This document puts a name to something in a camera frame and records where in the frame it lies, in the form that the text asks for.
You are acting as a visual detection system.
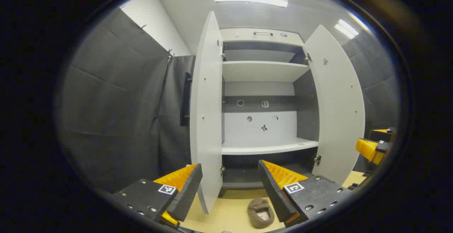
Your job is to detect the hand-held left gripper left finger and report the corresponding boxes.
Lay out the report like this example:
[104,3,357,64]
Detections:
[111,163,203,228]

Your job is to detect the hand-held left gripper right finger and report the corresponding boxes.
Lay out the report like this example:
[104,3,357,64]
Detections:
[258,160,354,228]

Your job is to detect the brown fuzzy shoe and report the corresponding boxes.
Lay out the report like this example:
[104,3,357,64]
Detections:
[247,198,275,229]

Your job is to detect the white cabinet door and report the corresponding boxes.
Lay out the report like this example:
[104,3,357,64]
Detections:
[189,11,224,215]
[303,24,366,186]

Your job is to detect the white shoe cabinet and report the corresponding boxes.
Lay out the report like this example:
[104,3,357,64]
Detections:
[219,28,321,198]

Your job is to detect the white cabinet drawer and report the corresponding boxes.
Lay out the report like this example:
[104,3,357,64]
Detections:
[220,28,305,46]

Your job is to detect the small ceiling light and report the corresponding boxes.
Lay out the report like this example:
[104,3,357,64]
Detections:
[334,19,359,39]

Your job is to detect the black left door handle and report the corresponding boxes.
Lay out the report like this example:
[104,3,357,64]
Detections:
[180,72,193,127]

